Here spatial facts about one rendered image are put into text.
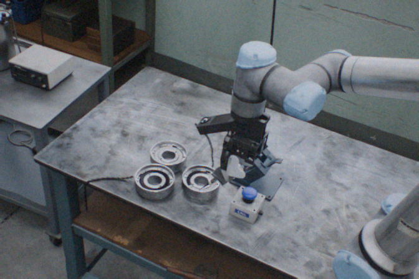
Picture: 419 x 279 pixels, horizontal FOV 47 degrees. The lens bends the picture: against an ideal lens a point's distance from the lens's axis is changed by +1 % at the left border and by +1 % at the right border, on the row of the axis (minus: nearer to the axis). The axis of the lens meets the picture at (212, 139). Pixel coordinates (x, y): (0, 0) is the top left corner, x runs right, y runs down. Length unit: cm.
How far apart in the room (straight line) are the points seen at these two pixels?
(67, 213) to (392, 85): 103
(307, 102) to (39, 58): 126
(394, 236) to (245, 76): 41
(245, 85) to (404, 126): 201
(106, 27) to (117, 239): 149
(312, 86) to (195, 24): 216
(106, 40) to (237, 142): 179
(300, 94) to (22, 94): 122
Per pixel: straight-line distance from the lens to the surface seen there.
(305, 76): 95
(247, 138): 107
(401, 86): 94
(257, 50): 96
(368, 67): 97
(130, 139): 146
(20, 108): 183
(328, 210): 135
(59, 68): 190
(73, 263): 175
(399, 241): 92
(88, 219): 158
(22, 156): 234
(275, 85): 93
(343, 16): 268
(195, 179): 131
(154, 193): 125
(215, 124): 109
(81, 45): 307
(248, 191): 123
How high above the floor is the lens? 174
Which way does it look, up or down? 39 degrees down
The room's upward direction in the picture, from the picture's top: 8 degrees clockwise
